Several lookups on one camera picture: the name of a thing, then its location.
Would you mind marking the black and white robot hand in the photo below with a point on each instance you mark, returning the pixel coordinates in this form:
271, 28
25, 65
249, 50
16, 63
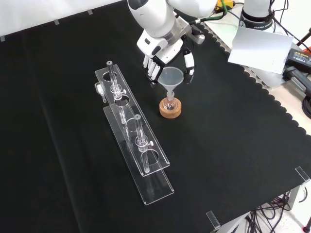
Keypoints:
155, 46

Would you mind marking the clear plastic funnel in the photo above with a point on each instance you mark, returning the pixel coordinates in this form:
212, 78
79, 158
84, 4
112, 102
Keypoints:
170, 76

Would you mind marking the clear round-bottom flask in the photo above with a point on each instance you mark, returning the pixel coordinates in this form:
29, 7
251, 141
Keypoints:
169, 104

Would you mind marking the clear acrylic funnel stand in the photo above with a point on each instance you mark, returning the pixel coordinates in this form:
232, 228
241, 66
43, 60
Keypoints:
158, 189

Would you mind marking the yellow stop button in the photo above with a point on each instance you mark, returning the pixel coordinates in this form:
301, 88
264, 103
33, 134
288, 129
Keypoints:
224, 4

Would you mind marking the pale board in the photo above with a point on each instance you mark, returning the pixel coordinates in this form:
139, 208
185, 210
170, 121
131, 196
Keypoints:
260, 48

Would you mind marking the grey metal mounting plate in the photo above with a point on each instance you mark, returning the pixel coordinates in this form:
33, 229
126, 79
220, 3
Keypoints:
269, 78

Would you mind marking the black bench cloth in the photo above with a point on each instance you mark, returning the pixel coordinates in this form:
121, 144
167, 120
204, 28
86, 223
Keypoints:
230, 145

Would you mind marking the black power adapter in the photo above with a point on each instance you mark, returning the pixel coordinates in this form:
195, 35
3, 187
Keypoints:
300, 58

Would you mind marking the black tripod leg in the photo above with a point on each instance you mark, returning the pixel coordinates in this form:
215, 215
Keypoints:
303, 37

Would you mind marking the clear cloth clip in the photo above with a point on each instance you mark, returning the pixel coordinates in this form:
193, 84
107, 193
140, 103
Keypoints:
213, 220
302, 175

